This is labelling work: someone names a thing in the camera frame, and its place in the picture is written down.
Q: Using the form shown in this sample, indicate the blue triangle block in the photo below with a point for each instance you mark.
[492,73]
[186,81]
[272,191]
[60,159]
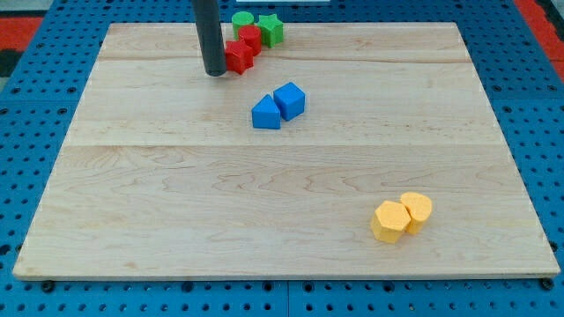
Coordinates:
[265,114]

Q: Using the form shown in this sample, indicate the blue cube block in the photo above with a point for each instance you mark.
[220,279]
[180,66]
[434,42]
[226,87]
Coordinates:
[290,100]

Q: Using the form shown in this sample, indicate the red star block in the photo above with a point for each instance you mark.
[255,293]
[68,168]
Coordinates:
[239,56]

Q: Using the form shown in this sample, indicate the yellow hexagon block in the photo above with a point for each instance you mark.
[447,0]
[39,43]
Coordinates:
[389,221]

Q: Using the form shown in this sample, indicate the light wooden board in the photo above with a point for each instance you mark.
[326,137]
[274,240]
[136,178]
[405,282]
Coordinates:
[161,175]

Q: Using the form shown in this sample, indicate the red cylinder block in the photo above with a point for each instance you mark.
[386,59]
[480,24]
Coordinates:
[251,35]

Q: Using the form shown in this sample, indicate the green star block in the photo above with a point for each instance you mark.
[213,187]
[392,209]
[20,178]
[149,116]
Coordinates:
[272,30]

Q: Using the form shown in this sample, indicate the yellow heart block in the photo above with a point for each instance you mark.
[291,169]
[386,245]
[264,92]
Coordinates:
[419,207]

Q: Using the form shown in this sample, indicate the green cylinder block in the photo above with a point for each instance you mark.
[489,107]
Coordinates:
[240,19]

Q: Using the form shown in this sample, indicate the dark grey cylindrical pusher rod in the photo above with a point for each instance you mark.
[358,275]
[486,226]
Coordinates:
[207,20]

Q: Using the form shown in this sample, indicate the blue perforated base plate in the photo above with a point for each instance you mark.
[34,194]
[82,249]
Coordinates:
[39,98]

